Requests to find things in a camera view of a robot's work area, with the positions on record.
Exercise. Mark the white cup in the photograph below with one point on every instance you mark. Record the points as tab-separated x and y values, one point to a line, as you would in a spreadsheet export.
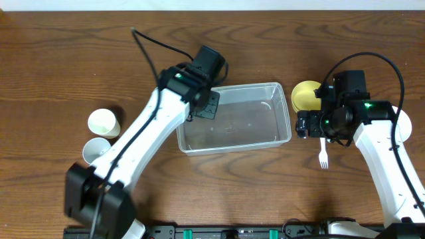
104	123

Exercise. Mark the clear plastic container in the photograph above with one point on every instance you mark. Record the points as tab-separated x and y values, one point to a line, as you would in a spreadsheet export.
248	117

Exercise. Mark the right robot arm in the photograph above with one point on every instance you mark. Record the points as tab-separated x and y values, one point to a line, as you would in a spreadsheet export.
378	129

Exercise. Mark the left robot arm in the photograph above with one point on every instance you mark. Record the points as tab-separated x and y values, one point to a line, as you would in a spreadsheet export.
99	195

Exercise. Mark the grey cup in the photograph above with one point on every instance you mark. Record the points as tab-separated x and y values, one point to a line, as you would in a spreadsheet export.
94	149

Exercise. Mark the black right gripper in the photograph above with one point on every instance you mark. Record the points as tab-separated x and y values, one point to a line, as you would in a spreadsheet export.
302	124

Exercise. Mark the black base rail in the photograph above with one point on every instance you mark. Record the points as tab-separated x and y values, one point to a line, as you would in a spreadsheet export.
293	228

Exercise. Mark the white bowl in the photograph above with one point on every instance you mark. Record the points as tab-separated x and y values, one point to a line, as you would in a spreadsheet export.
403	128

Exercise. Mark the yellow bowl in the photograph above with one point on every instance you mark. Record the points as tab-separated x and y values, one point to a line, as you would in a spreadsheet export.
303	96

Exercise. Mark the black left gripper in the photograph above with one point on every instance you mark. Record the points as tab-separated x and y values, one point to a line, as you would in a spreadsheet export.
210	114

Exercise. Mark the pink fork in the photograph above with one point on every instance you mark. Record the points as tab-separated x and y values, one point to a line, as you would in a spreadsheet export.
323	156

